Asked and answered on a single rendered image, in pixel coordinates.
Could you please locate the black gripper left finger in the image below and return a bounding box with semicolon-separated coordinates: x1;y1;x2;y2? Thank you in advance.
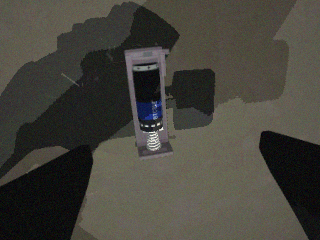
0;144;93;240

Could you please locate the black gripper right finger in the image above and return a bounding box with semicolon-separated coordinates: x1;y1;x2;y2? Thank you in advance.
259;131;320;240

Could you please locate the black and blue battery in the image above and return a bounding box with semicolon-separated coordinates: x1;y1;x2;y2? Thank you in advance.
132;63;163;132

